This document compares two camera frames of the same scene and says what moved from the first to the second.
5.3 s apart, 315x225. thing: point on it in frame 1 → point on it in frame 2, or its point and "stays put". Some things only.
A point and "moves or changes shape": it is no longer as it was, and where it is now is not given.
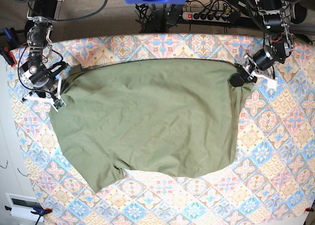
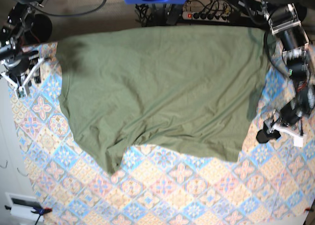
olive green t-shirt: (174, 117) moves or changes shape
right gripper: (249, 69) → (275, 122)
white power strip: (206, 16) stays put
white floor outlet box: (22, 206) stays put
